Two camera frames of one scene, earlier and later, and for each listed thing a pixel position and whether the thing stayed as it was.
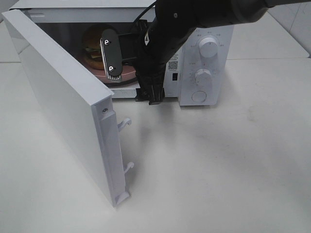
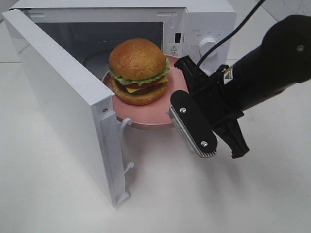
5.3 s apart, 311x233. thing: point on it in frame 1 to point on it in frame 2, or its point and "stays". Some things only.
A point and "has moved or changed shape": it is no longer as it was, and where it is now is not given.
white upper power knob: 208,47 stays
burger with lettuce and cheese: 91,41 has moved or changed shape
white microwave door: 81,103 stays
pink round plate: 128,74 to 152,115
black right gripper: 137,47 to 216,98
